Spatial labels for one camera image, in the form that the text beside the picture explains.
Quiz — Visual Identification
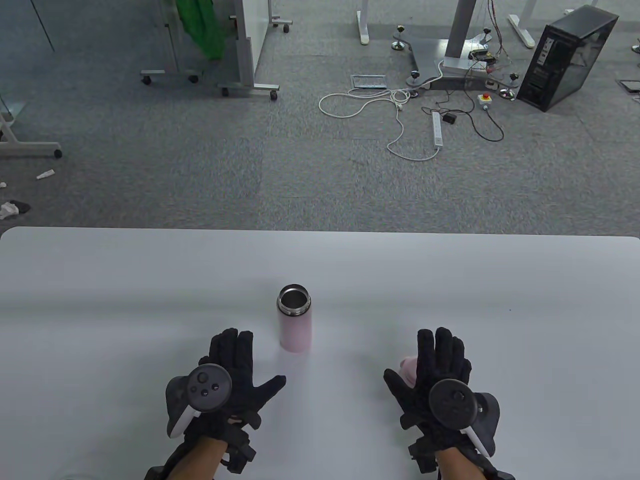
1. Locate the person's left hand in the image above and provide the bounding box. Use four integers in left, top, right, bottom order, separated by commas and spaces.
187, 327, 287, 441

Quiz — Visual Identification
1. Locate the person's right hand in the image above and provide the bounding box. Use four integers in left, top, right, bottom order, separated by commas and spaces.
383, 327, 476, 451

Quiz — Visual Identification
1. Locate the pink thermos body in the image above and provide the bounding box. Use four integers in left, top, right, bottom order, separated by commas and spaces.
277, 284, 312, 353

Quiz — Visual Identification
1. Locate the person's right forearm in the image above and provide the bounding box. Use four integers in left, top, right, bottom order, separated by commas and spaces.
435, 447, 486, 480

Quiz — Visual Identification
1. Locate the person's left forearm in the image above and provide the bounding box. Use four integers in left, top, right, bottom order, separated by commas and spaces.
170, 437, 226, 480

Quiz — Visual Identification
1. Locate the black and white controller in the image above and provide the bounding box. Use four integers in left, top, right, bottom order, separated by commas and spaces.
428, 379, 501, 458
165, 364, 233, 439

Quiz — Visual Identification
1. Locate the white and black rag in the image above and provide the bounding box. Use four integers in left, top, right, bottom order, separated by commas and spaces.
0, 200, 32, 220

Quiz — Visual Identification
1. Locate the grey metal stand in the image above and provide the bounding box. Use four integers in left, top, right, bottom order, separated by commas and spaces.
391, 0, 521, 102

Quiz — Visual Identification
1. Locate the grey wheeled table leg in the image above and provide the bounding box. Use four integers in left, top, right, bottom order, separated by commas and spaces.
0, 112, 63, 159

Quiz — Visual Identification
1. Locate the grey wheeled rack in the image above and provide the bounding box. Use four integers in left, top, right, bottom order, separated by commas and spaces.
140, 0, 205, 85

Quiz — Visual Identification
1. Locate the black computer tower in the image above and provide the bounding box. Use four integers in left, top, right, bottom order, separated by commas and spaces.
516, 5, 620, 112

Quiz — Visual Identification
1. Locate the white desk leg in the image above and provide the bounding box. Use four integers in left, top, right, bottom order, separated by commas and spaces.
507, 0, 538, 49
356, 0, 371, 46

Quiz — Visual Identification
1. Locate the green cloth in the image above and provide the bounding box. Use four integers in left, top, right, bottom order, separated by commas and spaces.
176, 0, 226, 62

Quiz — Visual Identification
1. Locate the whiteboard on wheeled stand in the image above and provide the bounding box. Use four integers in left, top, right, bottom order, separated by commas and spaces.
217, 0, 293, 101

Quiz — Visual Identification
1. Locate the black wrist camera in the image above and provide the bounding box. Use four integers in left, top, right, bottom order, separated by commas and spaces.
220, 417, 257, 475
407, 440, 441, 475

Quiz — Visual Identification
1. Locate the black floor cable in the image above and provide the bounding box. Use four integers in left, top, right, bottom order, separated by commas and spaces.
421, 65, 505, 142

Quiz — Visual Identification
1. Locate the white floor cable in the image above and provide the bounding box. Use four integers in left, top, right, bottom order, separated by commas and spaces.
318, 59, 446, 162

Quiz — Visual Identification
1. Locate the circuit board with wires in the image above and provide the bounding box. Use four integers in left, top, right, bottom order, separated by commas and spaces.
467, 0, 513, 76

